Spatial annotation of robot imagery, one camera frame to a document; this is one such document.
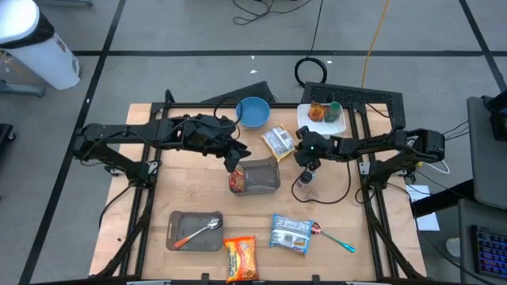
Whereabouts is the green-lid spice jar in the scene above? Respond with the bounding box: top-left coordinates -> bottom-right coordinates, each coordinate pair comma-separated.
326,101 -> 343,123

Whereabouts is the left arm base cable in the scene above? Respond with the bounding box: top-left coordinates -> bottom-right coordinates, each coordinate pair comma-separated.
97,184 -> 134,230

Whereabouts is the yellow cable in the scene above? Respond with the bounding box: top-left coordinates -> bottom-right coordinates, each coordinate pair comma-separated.
360,0 -> 392,89

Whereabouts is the grey stand foot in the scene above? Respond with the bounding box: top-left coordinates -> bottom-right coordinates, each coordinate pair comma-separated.
0,78 -> 44,98

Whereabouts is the black desk device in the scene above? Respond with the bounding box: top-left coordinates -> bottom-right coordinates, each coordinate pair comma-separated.
482,90 -> 507,143

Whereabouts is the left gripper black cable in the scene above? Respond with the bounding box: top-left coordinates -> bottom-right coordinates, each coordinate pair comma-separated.
213,96 -> 243,131

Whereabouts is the white round object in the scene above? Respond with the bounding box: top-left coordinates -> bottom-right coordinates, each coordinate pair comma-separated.
445,237 -> 463,258

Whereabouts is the orange-red ramen packet green stripe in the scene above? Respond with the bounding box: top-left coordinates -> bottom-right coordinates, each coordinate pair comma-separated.
222,235 -> 261,284

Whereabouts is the black wedge-shaped panel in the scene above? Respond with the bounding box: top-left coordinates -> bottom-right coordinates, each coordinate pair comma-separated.
200,80 -> 278,105

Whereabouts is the white paper sheet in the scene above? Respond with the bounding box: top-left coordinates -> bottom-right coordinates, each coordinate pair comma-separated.
406,184 -> 440,233

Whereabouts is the black desk leg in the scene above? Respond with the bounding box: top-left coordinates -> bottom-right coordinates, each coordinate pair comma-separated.
410,180 -> 476,219

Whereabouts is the white cable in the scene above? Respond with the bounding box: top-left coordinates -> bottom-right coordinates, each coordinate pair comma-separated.
419,158 -> 452,175

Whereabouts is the red-headed teal spoon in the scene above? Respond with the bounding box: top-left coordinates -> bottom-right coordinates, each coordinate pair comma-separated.
310,222 -> 356,254

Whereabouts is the black floor object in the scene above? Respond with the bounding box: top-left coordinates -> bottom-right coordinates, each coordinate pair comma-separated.
0,123 -> 17,146

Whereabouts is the blue bowl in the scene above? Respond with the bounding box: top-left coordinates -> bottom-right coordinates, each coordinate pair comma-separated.
235,96 -> 272,129

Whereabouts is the blue white ramen packet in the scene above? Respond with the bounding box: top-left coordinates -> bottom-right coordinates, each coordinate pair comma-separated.
269,213 -> 315,255

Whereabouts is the deep grey plastic bin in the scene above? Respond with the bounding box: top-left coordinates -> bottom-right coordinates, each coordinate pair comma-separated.
228,155 -> 281,197

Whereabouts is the red-yellow ramen packet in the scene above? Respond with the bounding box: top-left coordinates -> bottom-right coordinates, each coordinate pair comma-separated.
228,164 -> 246,194

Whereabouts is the black-lid spice jar purple label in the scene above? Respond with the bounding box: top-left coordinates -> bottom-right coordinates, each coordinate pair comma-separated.
295,169 -> 317,190

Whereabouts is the thin black tangled cable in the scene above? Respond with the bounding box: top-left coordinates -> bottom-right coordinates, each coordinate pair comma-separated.
231,0 -> 314,26

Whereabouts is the black cable with coil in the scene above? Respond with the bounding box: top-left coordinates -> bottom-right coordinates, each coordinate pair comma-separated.
293,0 -> 329,89

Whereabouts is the grey keyboard desk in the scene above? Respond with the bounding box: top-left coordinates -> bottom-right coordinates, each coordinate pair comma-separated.
458,197 -> 507,285

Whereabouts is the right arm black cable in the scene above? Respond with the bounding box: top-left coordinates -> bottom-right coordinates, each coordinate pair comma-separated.
291,160 -> 353,206

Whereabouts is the backlit keyboard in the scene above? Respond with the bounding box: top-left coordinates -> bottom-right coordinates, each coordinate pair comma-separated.
471,225 -> 507,280

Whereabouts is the white trash can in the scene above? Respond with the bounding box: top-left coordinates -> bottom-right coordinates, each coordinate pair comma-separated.
0,0 -> 82,91

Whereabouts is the orange-brown food item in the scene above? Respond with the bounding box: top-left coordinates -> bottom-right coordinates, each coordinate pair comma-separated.
307,100 -> 328,123

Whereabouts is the black table frame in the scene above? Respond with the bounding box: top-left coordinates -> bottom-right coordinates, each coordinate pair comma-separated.
94,89 -> 417,285

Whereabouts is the orange-handled metal spoon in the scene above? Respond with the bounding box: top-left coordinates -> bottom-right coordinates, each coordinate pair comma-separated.
173,216 -> 223,250

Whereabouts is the white plastic bin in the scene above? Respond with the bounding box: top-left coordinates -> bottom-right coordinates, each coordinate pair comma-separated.
296,101 -> 347,138

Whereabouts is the yellow ramen packet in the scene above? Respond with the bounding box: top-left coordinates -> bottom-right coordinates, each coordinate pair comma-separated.
260,123 -> 298,163

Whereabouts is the flat grey tray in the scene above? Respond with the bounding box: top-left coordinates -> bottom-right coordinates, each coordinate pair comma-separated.
165,210 -> 224,253

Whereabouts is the black cable bundle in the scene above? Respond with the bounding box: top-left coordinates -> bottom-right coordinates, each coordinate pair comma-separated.
441,120 -> 471,142

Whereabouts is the black perforated panel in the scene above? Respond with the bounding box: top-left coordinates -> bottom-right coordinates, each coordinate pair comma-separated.
300,81 -> 407,133

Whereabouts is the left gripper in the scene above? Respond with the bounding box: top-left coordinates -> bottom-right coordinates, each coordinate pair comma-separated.
184,115 -> 253,173

